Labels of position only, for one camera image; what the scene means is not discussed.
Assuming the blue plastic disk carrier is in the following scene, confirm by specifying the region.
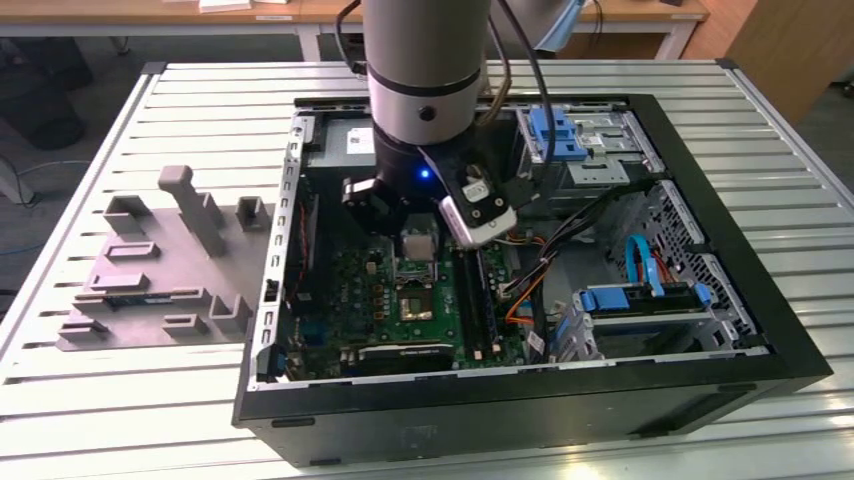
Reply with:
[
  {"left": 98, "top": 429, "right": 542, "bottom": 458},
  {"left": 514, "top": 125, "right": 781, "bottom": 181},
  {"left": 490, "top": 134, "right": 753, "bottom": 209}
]
[{"left": 529, "top": 106, "right": 594, "bottom": 164}]

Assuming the blue plastic card latch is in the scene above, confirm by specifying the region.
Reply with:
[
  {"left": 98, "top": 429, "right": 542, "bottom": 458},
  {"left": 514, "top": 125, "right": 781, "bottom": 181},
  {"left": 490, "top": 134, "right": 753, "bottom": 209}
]
[{"left": 257, "top": 347, "right": 294, "bottom": 384}]

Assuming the RAM stick blue label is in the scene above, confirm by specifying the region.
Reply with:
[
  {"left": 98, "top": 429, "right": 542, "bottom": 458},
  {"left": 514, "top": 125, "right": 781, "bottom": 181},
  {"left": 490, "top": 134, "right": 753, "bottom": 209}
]
[{"left": 71, "top": 286, "right": 203, "bottom": 310}]

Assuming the black sleeved wire bundle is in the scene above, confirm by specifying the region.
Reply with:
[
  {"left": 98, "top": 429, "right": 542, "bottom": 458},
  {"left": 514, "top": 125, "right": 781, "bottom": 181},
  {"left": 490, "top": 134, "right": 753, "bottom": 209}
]
[{"left": 499, "top": 180, "right": 656, "bottom": 299}]

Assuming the black PC case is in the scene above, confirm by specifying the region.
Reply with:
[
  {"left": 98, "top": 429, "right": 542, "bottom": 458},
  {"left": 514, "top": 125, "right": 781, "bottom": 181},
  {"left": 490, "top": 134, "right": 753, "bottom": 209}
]
[{"left": 230, "top": 92, "right": 836, "bottom": 469}]

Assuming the black camera cable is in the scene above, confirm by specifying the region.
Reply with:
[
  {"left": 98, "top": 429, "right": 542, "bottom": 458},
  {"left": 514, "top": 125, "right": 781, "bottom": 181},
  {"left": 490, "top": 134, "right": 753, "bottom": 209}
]
[{"left": 501, "top": 0, "right": 557, "bottom": 201}]

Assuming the white stand leg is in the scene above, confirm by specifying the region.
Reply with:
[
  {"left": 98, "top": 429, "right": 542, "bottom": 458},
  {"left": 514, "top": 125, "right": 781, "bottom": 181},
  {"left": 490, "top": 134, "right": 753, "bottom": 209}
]
[{"left": 0, "top": 153, "right": 39, "bottom": 206}]

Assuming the wooden desk white frame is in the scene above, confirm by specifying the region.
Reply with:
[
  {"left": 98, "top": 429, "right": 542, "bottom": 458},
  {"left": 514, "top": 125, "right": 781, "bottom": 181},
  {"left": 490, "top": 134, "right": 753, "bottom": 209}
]
[{"left": 0, "top": 0, "right": 713, "bottom": 64}]

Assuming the CPU socket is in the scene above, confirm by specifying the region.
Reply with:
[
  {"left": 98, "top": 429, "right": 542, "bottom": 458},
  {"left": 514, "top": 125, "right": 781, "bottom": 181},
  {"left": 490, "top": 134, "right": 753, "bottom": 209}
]
[{"left": 395, "top": 290, "right": 438, "bottom": 325}]

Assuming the green motherboard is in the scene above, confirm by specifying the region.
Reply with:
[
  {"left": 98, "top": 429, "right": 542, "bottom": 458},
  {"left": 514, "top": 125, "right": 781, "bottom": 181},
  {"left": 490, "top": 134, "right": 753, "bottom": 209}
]
[{"left": 283, "top": 234, "right": 533, "bottom": 377}]

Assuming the light blue flat wire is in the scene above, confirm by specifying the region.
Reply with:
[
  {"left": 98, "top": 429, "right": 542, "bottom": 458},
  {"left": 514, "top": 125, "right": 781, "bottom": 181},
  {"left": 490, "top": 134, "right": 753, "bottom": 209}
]
[{"left": 623, "top": 233, "right": 669, "bottom": 300}]

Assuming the black RAM slot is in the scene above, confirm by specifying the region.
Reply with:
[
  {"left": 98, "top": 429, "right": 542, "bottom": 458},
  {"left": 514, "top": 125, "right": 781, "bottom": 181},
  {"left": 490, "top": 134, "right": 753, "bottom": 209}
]
[
  {"left": 458, "top": 247, "right": 489, "bottom": 361},
  {"left": 474, "top": 247, "right": 507, "bottom": 354}
]

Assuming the silver perforated disk cage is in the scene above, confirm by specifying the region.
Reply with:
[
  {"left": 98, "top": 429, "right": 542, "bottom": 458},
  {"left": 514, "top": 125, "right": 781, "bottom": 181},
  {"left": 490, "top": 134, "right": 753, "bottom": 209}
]
[{"left": 550, "top": 299, "right": 766, "bottom": 362}]

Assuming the silver disk bay cage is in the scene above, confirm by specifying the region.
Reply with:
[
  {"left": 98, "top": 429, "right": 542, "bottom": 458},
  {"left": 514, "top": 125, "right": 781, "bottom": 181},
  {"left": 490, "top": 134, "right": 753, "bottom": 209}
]
[{"left": 514, "top": 106, "right": 669, "bottom": 217}]

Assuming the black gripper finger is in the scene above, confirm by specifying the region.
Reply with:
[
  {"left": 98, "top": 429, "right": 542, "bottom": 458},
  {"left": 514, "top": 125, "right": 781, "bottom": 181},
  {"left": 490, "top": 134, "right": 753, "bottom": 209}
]
[{"left": 341, "top": 175, "right": 410, "bottom": 241}]

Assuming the metal socket cover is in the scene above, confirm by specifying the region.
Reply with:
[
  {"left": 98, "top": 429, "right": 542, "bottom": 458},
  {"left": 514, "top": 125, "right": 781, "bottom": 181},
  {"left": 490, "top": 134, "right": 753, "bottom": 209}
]
[{"left": 390, "top": 240, "right": 442, "bottom": 291}]

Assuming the brown wooden cabinet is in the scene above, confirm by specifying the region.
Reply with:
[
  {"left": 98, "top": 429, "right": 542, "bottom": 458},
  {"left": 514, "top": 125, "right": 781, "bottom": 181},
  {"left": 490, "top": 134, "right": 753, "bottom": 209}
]
[{"left": 684, "top": 0, "right": 854, "bottom": 126}]

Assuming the black graphics card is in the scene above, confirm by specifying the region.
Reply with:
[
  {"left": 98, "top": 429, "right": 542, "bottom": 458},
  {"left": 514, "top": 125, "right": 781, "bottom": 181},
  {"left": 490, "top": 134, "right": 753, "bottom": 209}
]
[{"left": 338, "top": 341, "right": 457, "bottom": 377}]

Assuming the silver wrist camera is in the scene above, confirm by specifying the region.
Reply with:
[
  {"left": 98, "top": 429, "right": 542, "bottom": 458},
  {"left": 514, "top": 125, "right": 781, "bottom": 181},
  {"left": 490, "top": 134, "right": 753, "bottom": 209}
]
[{"left": 437, "top": 163, "right": 521, "bottom": 250}]

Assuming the grey parts rack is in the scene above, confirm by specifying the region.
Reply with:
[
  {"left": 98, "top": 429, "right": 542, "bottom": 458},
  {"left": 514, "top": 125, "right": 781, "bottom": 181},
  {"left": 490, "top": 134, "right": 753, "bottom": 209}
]
[{"left": 56, "top": 164, "right": 279, "bottom": 354}]

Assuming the grey power supply unit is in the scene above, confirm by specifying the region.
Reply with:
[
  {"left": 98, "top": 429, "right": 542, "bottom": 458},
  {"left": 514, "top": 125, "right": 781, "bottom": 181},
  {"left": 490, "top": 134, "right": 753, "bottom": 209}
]
[{"left": 310, "top": 115, "right": 402, "bottom": 241}]

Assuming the hard disk in blue carrier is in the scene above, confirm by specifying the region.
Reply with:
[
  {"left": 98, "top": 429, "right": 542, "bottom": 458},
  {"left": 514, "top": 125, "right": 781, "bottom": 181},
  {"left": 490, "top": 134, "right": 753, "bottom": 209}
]
[{"left": 577, "top": 281, "right": 713, "bottom": 317}]

